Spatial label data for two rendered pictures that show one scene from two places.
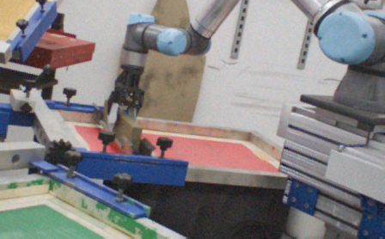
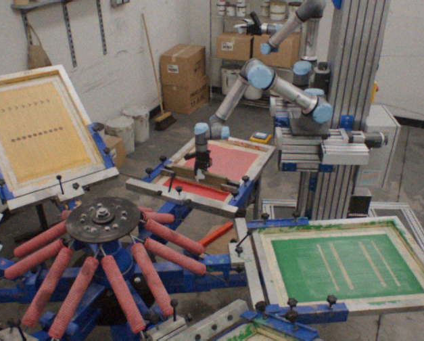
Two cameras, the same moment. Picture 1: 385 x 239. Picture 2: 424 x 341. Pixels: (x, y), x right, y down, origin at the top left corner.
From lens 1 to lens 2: 1.86 m
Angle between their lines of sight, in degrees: 46
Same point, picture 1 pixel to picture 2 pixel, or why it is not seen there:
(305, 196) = (291, 166)
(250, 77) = (86, 73)
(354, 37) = (329, 113)
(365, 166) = (340, 155)
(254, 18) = (76, 38)
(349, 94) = (312, 126)
